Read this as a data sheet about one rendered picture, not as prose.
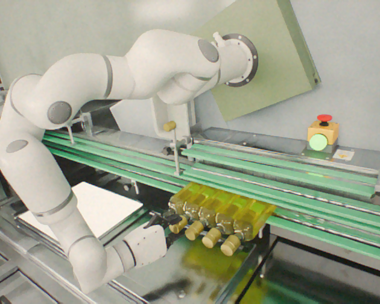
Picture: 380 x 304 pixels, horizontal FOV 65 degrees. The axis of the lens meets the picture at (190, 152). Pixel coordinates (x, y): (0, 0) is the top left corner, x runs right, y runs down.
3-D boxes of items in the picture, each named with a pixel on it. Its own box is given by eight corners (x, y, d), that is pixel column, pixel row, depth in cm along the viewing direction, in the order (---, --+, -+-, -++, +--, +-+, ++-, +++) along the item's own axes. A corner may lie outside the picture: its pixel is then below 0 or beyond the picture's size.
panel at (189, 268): (85, 184, 145) (15, 222, 121) (84, 179, 144) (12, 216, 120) (257, 251, 94) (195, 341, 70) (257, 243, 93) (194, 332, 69)
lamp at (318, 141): (310, 146, 87) (307, 150, 85) (312, 132, 85) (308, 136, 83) (327, 149, 84) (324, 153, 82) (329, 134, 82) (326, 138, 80)
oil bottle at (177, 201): (204, 184, 111) (167, 215, 96) (202, 171, 109) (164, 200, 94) (216, 188, 108) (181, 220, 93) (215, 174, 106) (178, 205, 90)
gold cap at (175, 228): (178, 223, 90) (169, 231, 87) (177, 213, 88) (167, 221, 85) (188, 227, 88) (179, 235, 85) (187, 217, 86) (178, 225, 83)
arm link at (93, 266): (59, 237, 67) (73, 263, 61) (103, 217, 73) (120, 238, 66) (74, 282, 75) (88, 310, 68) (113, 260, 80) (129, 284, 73)
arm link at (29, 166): (111, 172, 61) (82, 149, 72) (67, 75, 49) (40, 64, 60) (35, 220, 54) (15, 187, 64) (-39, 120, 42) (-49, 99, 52)
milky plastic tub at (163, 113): (168, 129, 129) (155, 136, 122) (161, 76, 120) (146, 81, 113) (202, 134, 119) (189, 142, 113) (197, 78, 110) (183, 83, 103)
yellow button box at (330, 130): (313, 140, 93) (306, 149, 88) (315, 117, 90) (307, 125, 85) (337, 144, 89) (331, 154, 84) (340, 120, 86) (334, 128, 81)
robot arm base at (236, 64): (204, 48, 93) (172, 57, 83) (231, 20, 84) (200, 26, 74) (231, 89, 94) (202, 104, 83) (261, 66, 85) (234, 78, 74)
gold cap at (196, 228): (194, 228, 86) (185, 237, 83) (193, 219, 85) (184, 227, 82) (204, 233, 84) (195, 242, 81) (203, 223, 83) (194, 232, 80)
